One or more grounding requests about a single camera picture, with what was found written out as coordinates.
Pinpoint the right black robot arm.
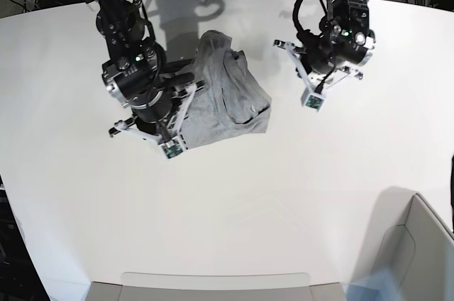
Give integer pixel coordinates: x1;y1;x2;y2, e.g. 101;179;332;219
85;0;204;150

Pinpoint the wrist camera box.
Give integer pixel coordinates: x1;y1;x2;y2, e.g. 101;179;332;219
301;91;326;112
159;135;187;159

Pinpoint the grey T-shirt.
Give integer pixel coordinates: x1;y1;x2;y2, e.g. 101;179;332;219
181;30;272;149

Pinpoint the blue cloth in bin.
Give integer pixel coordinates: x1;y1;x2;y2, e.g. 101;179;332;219
345;268;399;301

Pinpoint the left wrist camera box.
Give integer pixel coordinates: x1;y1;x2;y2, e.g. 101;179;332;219
301;91;326;112

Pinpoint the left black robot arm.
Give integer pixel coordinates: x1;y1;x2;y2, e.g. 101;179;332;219
274;0;376;96

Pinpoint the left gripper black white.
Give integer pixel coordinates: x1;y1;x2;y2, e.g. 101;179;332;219
273;40;363;94

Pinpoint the grey bin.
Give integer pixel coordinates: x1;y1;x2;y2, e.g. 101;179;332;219
86;272;346;300
370;194;453;300

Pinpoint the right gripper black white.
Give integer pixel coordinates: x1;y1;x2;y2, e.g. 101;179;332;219
109;72;205;145

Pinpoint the grey bin at right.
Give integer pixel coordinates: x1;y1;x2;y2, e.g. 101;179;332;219
370;194;453;300

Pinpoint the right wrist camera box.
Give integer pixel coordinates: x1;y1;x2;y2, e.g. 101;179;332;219
159;135;187;159

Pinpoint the grey bin at bottom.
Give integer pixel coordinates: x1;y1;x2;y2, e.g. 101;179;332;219
86;272;346;300

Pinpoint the black object right edge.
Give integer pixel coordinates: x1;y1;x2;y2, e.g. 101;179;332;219
449;155;454;232

